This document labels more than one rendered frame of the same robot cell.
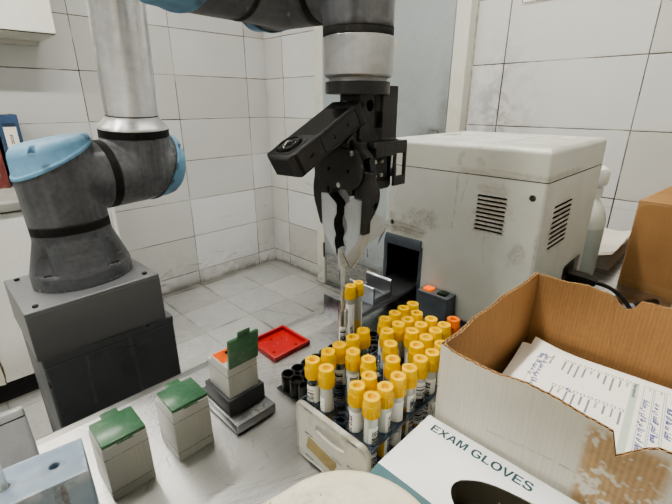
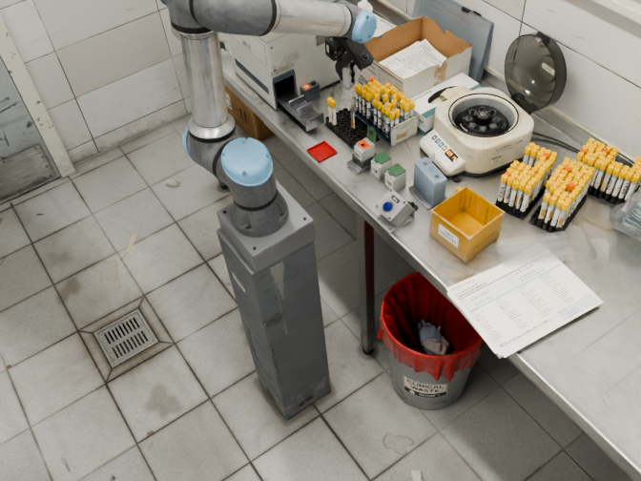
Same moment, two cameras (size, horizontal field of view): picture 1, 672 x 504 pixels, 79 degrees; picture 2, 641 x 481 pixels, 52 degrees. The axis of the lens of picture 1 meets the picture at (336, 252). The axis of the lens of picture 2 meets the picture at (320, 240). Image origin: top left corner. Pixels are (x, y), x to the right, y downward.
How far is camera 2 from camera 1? 1.85 m
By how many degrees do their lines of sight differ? 65
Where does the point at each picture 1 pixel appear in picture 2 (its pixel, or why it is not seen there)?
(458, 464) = (423, 100)
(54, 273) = (281, 210)
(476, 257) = (320, 57)
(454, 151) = not seen: hidden behind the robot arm
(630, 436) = (416, 69)
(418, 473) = (424, 108)
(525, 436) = (424, 82)
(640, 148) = not seen: outside the picture
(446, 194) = (300, 39)
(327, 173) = (346, 60)
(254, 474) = (400, 156)
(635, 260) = not seen: hidden behind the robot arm
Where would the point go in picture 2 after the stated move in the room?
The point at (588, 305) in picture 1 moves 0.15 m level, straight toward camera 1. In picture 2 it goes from (372, 45) to (407, 62)
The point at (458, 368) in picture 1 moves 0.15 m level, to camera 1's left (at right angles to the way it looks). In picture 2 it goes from (408, 81) to (403, 113)
